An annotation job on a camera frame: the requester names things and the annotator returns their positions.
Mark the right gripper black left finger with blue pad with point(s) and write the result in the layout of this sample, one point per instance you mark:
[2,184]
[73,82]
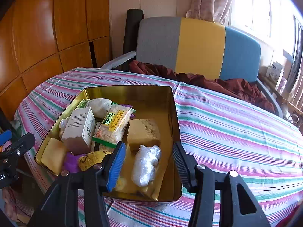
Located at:
[60,204]

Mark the small white plastic bag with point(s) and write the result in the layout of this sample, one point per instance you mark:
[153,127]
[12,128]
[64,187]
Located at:
[146,161]

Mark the purple snack packet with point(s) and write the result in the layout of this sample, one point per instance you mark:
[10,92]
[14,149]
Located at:
[132,110]

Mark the dark red blanket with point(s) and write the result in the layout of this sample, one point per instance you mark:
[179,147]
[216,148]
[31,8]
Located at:
[237,88]

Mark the yellow sponge block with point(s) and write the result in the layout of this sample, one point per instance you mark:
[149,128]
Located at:
[143,132]

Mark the clear plastic bag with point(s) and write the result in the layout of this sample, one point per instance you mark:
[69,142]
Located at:
[62,126]

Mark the green tea box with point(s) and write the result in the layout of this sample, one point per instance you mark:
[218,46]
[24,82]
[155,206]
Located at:
[83,104]

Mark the pink patterned curtain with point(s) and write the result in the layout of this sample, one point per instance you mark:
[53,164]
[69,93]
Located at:
[215,11]

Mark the green white snack packet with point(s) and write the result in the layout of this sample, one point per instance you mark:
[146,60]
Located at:
[114,125]

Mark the white carton on shelf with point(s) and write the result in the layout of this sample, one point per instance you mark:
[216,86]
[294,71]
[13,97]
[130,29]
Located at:
[275,72]

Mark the grey white sock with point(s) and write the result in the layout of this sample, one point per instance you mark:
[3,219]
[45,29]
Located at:
[100,107]

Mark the striped tablecloth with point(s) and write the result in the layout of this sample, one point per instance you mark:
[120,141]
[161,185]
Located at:
[222,132]

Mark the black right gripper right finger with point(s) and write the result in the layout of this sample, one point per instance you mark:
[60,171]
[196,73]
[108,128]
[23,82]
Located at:
[238,205]

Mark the grey yellow blue chair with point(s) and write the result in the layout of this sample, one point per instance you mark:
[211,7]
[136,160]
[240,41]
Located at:
[197,46]

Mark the white cardboard box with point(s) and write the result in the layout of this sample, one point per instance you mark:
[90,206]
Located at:
[78,133]

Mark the wooden wardrobe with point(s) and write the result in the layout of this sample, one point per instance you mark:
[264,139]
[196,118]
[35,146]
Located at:
[43,38]

